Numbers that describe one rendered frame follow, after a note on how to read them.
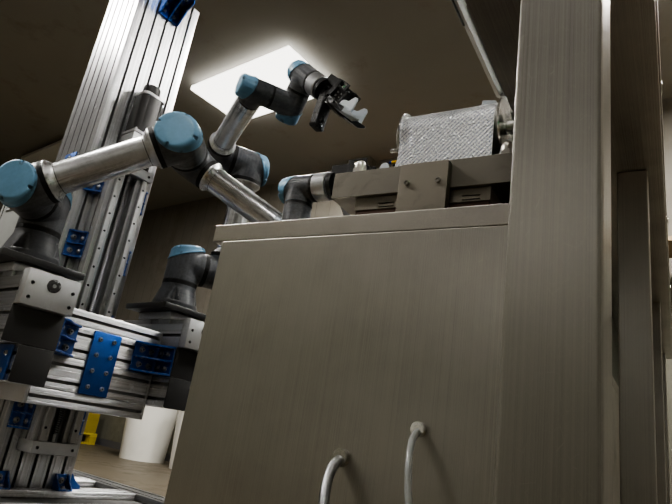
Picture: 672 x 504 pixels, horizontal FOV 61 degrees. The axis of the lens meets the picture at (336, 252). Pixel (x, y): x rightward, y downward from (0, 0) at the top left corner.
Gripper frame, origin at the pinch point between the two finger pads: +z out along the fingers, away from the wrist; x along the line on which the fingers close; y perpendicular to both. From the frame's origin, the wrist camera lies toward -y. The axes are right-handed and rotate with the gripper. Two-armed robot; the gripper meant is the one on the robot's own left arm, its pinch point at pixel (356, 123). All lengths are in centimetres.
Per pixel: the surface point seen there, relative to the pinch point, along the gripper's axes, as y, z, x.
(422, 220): -11, 57, -32
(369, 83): 67, -237, 232
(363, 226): -19, 49, -32
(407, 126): 6.2, 19.3, -6.0
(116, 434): -435, -338, 405
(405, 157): -0.3, 25.4, -6.1
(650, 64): 32, 68, -30
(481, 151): 11.1, 40.6, -6.1
